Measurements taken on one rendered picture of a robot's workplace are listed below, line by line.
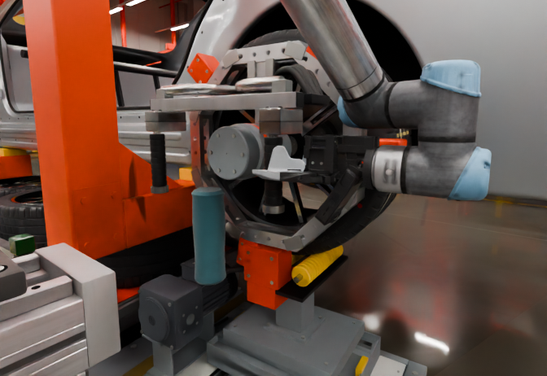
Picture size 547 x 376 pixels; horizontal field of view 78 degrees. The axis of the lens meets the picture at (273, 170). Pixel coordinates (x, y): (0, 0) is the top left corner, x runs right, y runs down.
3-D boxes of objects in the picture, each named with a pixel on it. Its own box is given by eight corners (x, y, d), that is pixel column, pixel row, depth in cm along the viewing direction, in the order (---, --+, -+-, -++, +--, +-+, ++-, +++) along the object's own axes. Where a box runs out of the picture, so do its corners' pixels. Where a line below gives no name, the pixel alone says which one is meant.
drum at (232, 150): (295, 173, 94) (295, 123, 92) (250, 185, 76) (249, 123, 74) (254, 169, 102) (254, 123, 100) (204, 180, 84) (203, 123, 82)
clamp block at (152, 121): (187, 131, 88) (186, 110, 87) (158, 132, 80) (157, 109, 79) (173, 130, 90) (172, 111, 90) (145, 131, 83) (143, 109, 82)
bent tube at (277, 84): (326, 98, 80) (327, 52, 78) (285, 93, 64) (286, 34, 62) (265, 101, 89) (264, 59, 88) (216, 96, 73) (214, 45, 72)
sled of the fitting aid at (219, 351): (379, 358, 121) (381, 333, 120) (343, 436, 91) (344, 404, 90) (264, 315, 148) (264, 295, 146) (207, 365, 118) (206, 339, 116)
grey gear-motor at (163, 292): (255, 330, 137) (255, 248, 132) (175, 403, 102) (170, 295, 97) (221, 316, 147) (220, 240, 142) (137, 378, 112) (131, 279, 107)
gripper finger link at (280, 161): (251, 145, 59) (304, 145, 59) (252, 177, 60) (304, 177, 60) (251, 146, 56) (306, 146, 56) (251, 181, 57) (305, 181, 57)
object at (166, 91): (258, 101, 91) (258, 60, 89) (208, 97, 74) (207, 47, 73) (210, 103, 100) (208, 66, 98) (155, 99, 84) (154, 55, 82)
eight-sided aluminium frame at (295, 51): (363, 258, 86) (372, 36, 78) (354, 267, 81) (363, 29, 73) (207, 224, 115) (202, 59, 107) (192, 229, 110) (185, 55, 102)
